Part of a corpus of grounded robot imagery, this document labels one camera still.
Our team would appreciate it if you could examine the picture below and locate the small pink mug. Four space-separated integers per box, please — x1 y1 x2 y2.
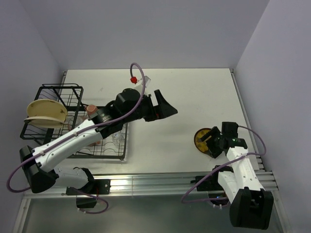
85 104 98 120

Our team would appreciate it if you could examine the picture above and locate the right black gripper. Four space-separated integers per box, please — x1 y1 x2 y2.
196 126 225 158

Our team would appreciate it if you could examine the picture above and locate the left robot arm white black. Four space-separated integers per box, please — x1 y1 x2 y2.
19 88 178 194

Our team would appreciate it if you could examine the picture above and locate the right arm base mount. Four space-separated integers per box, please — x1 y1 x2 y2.
196 176 229 207

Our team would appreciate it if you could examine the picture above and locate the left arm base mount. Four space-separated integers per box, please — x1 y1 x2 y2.
66 179 111 214

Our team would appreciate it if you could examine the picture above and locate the aluminium rail frame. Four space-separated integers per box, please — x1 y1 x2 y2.
14 70 292 233

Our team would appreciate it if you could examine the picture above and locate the large pink flower mug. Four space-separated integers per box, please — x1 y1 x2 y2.
88 140 102 147

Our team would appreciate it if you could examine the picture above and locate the black yellow ornate plate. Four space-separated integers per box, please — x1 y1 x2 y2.
194 128 211 155

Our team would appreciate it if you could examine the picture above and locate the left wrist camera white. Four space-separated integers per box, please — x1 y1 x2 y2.
129 75 154 94

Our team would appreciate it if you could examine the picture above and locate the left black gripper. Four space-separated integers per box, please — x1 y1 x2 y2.
122 90 177 124

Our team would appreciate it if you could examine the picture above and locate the clear glass cup front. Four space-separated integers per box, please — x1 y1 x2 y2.
111 132 125 146

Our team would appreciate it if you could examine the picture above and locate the patterned pink ceramic bowl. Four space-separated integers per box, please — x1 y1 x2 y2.
67 116 87 131

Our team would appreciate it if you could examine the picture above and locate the black wire dish rack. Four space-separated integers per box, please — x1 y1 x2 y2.
20 84 129 163

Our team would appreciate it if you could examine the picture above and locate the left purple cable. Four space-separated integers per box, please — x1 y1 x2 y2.
6 63 146 215

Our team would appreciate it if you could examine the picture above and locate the cream plate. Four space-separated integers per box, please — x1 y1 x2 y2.
24 116 65 129
27 99 68 121

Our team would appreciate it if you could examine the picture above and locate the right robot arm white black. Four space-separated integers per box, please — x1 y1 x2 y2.
194 122 274 230

